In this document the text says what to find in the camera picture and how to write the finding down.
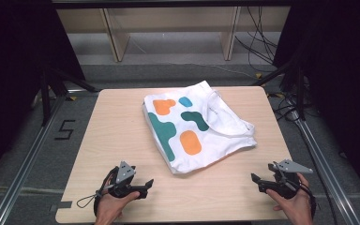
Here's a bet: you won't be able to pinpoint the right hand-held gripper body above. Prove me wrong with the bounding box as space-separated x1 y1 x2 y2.
267 158 314 201

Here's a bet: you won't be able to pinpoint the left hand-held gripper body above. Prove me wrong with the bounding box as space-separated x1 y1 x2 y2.
105 160 139 199

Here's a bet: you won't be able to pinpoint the white tote bag coloured blobs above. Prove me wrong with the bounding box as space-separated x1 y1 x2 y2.
142 80 258 174

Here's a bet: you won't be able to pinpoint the person's right hand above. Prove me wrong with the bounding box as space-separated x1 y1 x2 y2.
265 172 314 225

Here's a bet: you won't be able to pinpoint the person's left hand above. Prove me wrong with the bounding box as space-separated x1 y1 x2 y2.
95 190 141 225

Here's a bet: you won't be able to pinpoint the grey tape strip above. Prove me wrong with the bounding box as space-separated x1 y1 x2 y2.
50 201 73 212

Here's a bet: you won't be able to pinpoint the black metal stand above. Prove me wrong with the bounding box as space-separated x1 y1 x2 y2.
250 58 308 122
39 66 99 127

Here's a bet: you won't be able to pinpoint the black curtain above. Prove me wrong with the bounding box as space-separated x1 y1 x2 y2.
0 0 86 186
273 0 360 199

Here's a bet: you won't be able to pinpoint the light wooden desk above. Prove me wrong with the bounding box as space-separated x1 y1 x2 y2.
55 6 292 63

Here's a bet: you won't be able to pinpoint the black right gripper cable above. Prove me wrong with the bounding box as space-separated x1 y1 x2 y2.
299 180 319 219

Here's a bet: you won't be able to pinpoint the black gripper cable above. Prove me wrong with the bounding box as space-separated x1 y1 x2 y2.
299 180 319 219
93 166 120 218

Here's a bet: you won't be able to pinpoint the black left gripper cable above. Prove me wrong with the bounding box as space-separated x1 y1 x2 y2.
93 166 120 218

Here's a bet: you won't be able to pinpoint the thin grey lanyard loop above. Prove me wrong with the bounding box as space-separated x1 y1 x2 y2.
76 187 108 209

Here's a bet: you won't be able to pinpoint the black floor cables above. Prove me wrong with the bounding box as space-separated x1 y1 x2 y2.
267 91 298 122

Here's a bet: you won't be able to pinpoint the bundle of black hanging cables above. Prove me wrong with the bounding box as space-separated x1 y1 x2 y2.
233 6 279 73

